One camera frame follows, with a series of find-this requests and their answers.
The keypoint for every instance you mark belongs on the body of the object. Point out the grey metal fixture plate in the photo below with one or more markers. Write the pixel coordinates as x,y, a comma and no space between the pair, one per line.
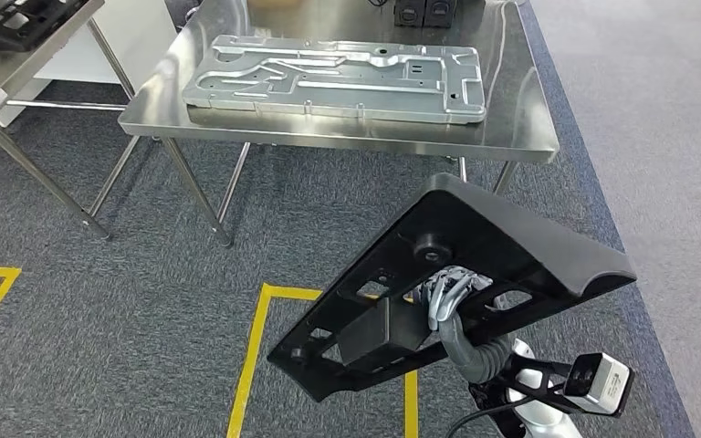
326,96

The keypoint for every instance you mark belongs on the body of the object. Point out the black plastic plate part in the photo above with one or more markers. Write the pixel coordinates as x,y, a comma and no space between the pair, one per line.
538,248
0,36

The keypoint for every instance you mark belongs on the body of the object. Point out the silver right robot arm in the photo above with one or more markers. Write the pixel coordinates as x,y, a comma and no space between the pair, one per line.
544,417

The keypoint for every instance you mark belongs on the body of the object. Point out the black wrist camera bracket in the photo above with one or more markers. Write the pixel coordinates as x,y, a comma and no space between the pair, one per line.
550,375

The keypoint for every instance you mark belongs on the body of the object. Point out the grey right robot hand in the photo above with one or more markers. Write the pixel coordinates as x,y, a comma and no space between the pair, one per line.
447,296

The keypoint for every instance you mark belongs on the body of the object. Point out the stainless steel side table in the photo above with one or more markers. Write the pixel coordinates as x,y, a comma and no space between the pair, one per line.
0,78

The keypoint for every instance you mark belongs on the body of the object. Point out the stainless steel workbench table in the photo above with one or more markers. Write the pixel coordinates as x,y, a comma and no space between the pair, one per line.
520,90

